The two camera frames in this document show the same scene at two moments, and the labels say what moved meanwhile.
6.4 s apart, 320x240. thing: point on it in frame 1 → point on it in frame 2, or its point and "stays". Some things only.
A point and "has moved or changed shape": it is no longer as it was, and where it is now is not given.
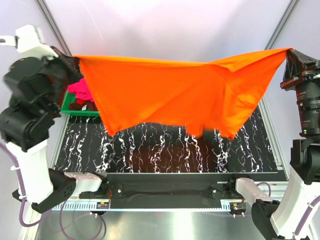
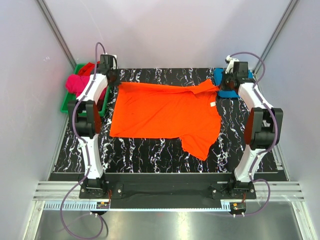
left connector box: (102, 205) stays
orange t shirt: (211, 98) has moved or changed shape
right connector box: (238, 207) stays
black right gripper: (299, 67) → (222, 86)
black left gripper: (71, 63) → (117, 80)
